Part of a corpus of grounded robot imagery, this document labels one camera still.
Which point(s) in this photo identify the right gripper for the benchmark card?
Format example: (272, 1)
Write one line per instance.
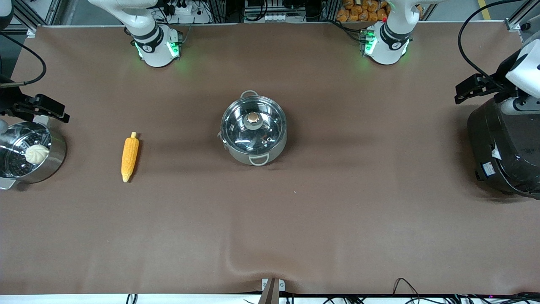
(9, 102)

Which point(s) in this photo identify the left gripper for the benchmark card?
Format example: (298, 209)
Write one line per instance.
(499, 82)

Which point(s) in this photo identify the yellow corn cob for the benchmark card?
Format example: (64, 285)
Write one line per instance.
(130, 154)

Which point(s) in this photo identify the glass pot lid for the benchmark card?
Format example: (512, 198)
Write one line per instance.
(240, 131)

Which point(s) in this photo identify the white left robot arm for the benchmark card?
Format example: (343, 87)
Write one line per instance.
(386, 48)

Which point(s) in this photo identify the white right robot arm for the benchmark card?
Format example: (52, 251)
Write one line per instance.
(154, 46)

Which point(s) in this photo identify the steel steamer pot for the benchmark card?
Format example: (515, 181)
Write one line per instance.
(55, 158)

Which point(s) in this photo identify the steel cooking pot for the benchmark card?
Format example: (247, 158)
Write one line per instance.
(240, 157)

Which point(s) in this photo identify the white steamed bun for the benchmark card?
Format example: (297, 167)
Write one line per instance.
(37, 154)

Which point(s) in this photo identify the black rice cooker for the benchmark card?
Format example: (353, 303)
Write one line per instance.
(506, 156)

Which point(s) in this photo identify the bag of orange buns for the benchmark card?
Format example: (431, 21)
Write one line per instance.
(358, 10)

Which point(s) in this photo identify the brown table cloth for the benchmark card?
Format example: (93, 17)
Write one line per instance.
(270, 228)

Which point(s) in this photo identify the aluminium frame profile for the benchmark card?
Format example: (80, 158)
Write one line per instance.
(521, 19)
(38, 12)

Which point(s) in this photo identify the metal table bracket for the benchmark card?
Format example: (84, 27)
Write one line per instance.
(273, 287)

